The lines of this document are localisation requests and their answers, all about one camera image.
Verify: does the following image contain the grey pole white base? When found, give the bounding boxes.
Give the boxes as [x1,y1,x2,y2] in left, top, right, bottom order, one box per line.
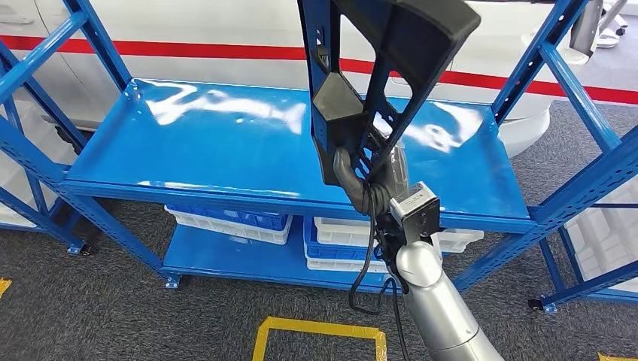
[521,0,629,65]

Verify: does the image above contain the white car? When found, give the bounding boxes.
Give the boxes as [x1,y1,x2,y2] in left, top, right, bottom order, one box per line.
[0,0,638,159]

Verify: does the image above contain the black plastic panel part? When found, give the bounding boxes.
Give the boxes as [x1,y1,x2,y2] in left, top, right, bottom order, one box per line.
[297,0,482,188]

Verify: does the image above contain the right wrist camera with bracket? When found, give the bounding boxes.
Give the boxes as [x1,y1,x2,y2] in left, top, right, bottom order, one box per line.
[388,181,442,245]

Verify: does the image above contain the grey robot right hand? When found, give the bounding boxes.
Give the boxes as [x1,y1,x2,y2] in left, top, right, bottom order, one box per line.
[333,141,412,217]

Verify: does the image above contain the blue plastic crate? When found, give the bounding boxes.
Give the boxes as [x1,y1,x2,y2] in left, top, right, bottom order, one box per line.
[166,203,290,232]
[304,217,384,262]

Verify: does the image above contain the red barrier belt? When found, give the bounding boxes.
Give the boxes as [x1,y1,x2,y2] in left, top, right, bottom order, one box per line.
[0,35,308,62]
[339,57,638,105]

